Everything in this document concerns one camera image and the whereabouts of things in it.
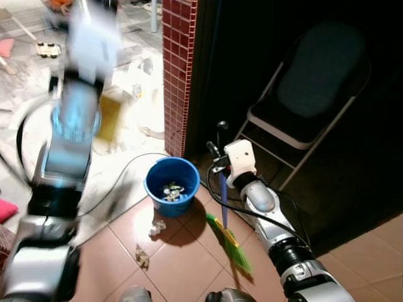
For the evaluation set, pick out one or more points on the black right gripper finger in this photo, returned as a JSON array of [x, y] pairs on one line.
[[213, 149]]

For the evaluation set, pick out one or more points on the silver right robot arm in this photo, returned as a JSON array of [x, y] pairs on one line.
[[283, 233]]

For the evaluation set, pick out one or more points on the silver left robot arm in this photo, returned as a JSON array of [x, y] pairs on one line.
[[63, 145]]

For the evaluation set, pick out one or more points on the crumpled wrappers heap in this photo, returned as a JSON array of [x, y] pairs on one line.
[[172, 190]]

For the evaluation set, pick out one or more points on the pale twisted scrap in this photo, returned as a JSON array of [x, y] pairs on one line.
[[152, 133]]

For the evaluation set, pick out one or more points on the blue plastic bucket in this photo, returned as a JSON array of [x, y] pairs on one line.
[[157, 192]]

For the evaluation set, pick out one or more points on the white crumpled paper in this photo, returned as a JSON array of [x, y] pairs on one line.
[[157, 228]]

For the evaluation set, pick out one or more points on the brown paper scrap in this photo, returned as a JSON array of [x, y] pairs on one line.
[[142, 258]]

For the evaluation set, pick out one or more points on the grey right robot leg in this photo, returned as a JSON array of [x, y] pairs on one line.
[[230, 296]]

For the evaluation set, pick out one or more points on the grey robot leg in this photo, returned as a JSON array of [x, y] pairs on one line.
[[135, 295], [230, 296]]

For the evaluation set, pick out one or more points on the grey left robot leg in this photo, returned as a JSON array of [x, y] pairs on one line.
[[135, 295]]

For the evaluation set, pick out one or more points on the small white toy car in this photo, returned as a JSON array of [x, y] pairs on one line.
[[48, 50]]

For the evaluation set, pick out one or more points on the small pink slipper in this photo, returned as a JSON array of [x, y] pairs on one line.
[[6, 211]]

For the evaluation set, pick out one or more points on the pink pillow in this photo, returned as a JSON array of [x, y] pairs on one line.
[[5, 47]]

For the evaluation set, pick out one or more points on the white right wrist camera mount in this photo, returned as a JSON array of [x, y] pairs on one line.
[[240, 160]]

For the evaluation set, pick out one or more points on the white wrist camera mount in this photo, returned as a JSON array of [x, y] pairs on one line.
[[240, 160], [94, 44]]

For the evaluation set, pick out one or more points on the red tiled low wall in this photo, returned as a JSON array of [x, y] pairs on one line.
[[178, 75]]

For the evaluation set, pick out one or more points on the dark folding chair, white frame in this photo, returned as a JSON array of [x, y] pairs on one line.
[[315, 75]]

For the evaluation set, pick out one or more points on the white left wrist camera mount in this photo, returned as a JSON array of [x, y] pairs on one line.
[[94, 44]]

